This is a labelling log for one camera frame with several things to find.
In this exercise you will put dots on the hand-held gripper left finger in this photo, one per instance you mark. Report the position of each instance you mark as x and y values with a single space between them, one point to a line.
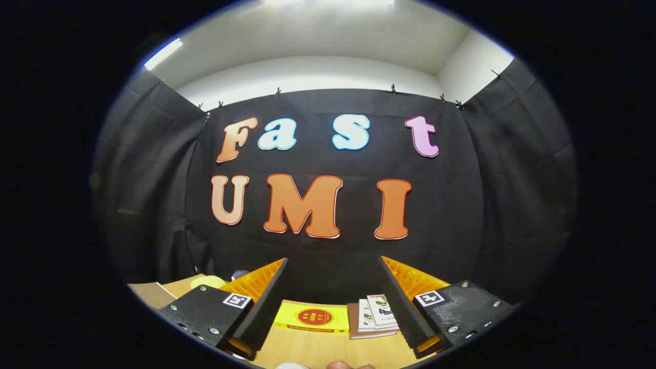
266 312

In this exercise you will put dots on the yellow book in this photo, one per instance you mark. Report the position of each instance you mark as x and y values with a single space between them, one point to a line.
312 318

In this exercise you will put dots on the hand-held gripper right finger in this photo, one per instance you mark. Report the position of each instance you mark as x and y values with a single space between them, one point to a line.
402 312

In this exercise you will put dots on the penguin plush toy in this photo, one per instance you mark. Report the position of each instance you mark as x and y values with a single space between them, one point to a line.
240 275

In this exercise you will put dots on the brown fabric storage box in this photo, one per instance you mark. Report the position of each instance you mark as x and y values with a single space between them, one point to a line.
151 294

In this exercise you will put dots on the yellow bun plush toy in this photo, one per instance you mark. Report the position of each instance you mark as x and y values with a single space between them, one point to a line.
207 282

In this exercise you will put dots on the row of small cloth clips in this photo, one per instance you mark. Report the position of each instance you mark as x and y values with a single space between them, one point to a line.
393 89

